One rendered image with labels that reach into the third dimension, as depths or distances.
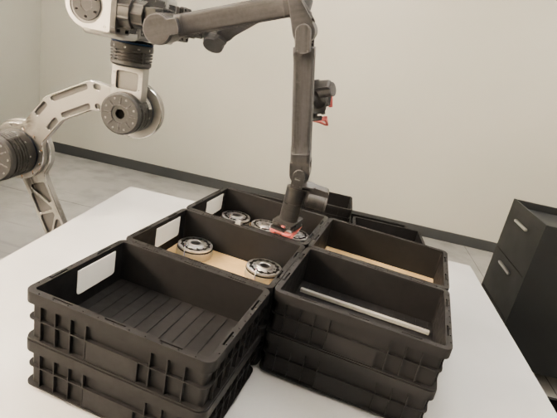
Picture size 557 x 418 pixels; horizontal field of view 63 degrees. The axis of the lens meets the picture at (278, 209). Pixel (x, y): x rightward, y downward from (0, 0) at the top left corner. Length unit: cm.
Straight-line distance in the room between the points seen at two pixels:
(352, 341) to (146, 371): 44
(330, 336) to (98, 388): 49
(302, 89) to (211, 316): 63
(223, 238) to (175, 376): 61
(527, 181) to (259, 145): 249
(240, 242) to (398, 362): 57
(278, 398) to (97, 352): 42
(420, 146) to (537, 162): 103
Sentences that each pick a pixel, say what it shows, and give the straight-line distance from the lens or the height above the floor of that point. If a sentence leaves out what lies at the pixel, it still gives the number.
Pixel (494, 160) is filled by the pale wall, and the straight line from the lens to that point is 459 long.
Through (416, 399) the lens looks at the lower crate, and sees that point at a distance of 113.
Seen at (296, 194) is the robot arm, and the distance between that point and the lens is 133.
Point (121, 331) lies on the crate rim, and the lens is 88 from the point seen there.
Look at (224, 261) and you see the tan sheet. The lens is 135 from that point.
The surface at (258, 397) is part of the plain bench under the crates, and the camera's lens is 111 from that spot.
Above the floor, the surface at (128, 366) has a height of 85.
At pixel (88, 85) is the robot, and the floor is 119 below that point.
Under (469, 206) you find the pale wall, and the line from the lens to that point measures 465.
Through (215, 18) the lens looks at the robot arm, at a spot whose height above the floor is 148.
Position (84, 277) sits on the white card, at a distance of 109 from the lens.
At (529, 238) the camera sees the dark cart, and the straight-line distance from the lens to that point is 262.
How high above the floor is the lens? 144
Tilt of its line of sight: 19 degrees down
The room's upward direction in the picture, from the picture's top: 11 degrees clockwise
